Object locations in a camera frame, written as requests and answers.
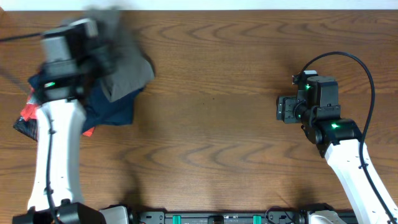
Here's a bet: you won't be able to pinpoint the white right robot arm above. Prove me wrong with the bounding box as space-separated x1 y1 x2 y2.
276 96 397 223

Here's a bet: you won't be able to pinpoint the navy blue folded garment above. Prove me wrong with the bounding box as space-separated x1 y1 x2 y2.
27 73 146 135

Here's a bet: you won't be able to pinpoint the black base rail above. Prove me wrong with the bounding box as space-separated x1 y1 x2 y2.
99 203 358 224

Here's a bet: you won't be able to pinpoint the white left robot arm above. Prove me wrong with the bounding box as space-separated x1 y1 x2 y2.
12 43 114 223

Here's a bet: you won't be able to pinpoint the red folded garment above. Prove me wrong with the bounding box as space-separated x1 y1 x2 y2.
20 88 96 138

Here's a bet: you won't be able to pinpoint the grey shorts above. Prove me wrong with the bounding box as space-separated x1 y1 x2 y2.
85 8 155 102

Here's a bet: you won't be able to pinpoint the black patterned folded garment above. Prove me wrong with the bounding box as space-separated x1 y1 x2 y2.
13 116 38 141

